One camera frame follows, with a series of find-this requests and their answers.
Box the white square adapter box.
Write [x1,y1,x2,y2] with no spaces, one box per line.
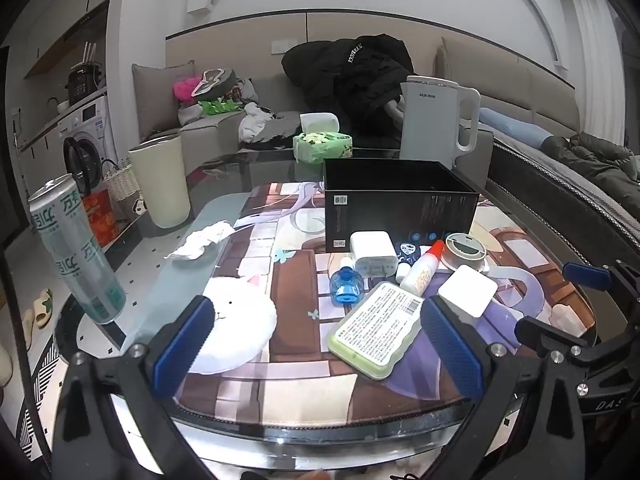
[437,266,498,324]

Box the green case with label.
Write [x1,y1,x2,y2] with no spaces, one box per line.
[328,282,424,380]

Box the white glue bottle red cap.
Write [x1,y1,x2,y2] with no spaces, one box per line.
[400,240,445,296]

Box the round white grey device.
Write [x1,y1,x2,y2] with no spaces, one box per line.
[442,233,487,272]

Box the blue bottle white cap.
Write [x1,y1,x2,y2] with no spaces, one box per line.
[395,242,422,284]

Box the white power adapter cube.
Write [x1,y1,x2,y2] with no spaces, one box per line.
[349,231,398,278]

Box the small blue round bottle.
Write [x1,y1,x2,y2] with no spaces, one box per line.
[330,257,364,307]

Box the dark olive jacket on bed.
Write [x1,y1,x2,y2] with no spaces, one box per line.
[541,132,639,181]

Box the crumpled white tissue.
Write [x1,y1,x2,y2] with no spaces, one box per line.
[166,221,235,261]

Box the anime printed desk mat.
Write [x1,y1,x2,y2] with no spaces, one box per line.
[171,181,599,428]

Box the slipper on floor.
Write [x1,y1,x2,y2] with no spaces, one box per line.
[22,288,53,332]

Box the light blue pillow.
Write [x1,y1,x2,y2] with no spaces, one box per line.
[480,107,551,150]

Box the black open cardboard box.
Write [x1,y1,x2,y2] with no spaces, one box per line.
[323,158,480,252]

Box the red gift box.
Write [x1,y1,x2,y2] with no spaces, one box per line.
[82,188,119,247]

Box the bed with beige headboard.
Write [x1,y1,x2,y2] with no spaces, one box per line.
[433,36,639,264]

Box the white woven basket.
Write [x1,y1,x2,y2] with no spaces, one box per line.
[103,162,141,214]

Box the green silver drink can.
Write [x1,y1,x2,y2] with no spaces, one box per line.
[28,174,126,324]

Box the cream tumbler cup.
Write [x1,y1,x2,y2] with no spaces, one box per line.
[129,134,191,229]

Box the white electric kettle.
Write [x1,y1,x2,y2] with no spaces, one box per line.
[399,75,480,170]

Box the white washing machine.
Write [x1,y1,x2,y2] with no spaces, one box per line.
[58,94,118,196]

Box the white curtain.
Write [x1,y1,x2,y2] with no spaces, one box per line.
[572,0,625,145]

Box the grey sofa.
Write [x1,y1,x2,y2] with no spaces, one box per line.
[131,62,497,181]

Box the white and grey clothes pile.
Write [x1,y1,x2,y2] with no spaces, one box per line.
[178,78,300,150]

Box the grey sofa cushion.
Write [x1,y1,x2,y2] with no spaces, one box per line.
[131,60,195,142]

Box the green tissue pack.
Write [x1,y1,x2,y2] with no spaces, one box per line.
[293,112,352,165]

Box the green printed bag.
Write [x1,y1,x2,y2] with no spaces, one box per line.
[198,98,242,116]

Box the pink plush toy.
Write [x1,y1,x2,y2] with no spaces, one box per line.
[172,77,202,106]

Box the black puffer jacket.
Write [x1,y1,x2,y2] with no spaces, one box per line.
[281,34,414,139]

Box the white wall socket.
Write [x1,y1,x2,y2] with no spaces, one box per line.
[270,40,288,55]

